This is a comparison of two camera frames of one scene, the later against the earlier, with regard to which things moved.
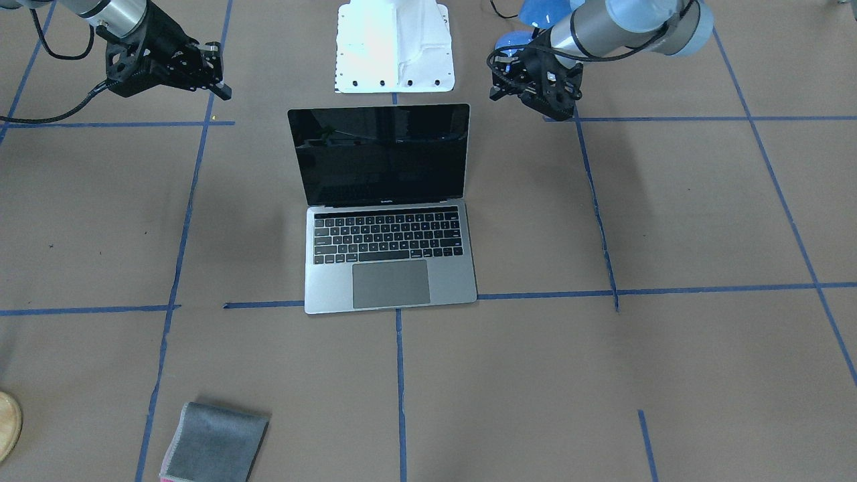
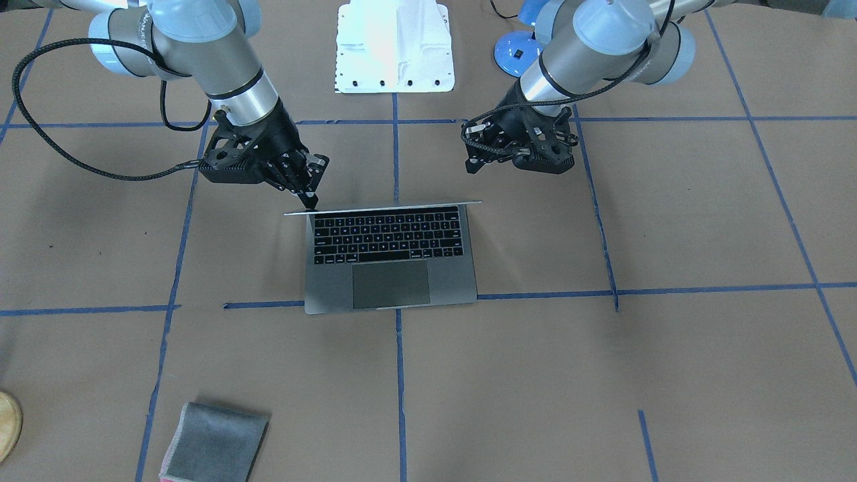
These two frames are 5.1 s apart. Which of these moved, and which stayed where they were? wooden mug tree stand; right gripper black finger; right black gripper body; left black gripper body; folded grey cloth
Moved: right gripper black finger; left black gripper body; right black gripper body
Stayed: folded grey cloth; wooden mug tree stand
